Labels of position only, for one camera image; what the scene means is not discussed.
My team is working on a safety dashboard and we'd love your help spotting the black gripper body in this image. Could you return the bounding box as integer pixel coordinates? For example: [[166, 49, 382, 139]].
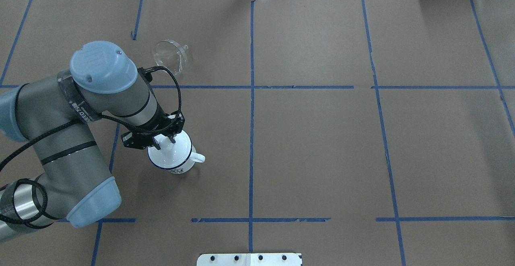
[[140, 112, 185, 137]]

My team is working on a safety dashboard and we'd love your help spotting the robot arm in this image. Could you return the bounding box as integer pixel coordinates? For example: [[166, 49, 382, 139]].
[[1, 41, 184, 243]]

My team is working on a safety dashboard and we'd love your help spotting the clear plastic funnel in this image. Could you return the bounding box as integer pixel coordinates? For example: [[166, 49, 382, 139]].
[[152, 39, 193, 75]]

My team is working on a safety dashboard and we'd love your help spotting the white enamel mug blue rim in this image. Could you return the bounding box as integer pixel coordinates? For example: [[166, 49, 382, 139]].
[[147, 130, 206, 174]]

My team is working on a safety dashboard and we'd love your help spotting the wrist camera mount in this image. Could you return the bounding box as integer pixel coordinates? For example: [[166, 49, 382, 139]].
[[121, 132, 156, 150]]

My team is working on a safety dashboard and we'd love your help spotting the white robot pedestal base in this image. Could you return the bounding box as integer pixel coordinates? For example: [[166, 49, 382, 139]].
[[196, 252, 303, 266]]

